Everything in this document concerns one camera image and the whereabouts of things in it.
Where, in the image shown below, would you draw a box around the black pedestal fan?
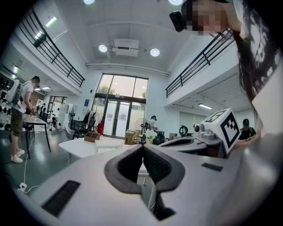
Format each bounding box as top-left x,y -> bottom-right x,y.
135,118 -> 149,133
68,105 -> 77,127

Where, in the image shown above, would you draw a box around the large cardboard box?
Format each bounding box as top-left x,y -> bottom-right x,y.
124,130 -> 136,145

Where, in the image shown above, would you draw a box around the ceiling air conditioner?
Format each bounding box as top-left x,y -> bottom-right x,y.
111,39 -> 140,57

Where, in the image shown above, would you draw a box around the white shell chair black legs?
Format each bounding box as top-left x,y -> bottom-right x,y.
65,125 -> 76,140

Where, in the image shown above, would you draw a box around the black balcony railing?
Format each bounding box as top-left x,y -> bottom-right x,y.
17,8 -> 86,88
165,28 -> 235,98

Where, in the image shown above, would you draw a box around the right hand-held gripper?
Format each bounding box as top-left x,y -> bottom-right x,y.
158,107 -> 241,158

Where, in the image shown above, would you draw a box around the black head-worn camera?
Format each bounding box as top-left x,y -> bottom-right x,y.
169,11 -> 185,33

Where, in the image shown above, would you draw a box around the glass entrance door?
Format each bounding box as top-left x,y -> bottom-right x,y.
94,73 -> 149,139

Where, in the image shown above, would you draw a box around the brown wooden desk organizer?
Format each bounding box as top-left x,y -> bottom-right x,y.
84,132 -> 102,143

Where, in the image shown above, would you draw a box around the white power strip cable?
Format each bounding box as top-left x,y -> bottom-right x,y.
21,136 -> 39,194

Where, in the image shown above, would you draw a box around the grey side table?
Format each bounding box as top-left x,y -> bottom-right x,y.
22,114 -> 52,159

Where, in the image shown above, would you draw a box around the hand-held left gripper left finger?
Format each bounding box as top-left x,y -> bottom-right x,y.
104,144 -> 144,195

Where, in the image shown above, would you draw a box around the white flower bouquet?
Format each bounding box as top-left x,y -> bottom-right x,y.
145,129 -> 158,142

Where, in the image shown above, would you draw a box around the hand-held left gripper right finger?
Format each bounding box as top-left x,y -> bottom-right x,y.
142,144 -> 186,221

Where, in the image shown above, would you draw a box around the person's patterned white shirt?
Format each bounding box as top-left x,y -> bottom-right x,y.
233,0 -> 283,137

